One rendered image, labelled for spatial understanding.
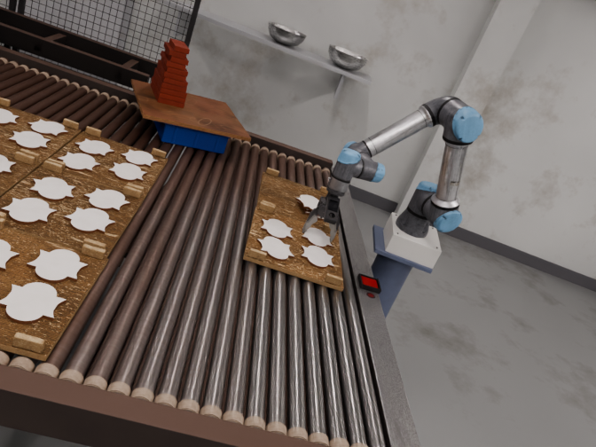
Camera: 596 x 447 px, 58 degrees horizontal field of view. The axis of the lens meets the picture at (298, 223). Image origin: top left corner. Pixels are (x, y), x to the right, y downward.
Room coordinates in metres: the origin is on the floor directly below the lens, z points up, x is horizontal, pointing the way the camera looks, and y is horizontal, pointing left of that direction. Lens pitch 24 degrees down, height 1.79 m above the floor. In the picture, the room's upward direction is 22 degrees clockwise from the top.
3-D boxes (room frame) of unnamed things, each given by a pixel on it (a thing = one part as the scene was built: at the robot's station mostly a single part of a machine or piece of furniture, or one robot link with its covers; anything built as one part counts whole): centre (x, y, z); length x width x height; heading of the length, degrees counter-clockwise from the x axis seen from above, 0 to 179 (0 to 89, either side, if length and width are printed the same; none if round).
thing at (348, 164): (1.90, -0.09, 1.24); 0.09 x 0.08 x 0.11; 119
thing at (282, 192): (2.18, 0.03, 0.93); 0.41 x 0.35 x 0.02; 9
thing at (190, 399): (1.79, 0.24, 0.90); 1.95 x 0.05 x 0.05; 10
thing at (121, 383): (1.76, 0.38, 0.90); 1.95 x 0.05 x 0.05; 10
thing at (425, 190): (2.28, -0.48, 1.13); 0.13 x 0.12 x 0.14; 29
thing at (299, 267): (1.77, -0.02, 0.93); 0.41 x 0.35 x 0.02; 8
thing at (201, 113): (2.51, 0.69, 1.03); 0.50 x 0.50 x 0.02; 31
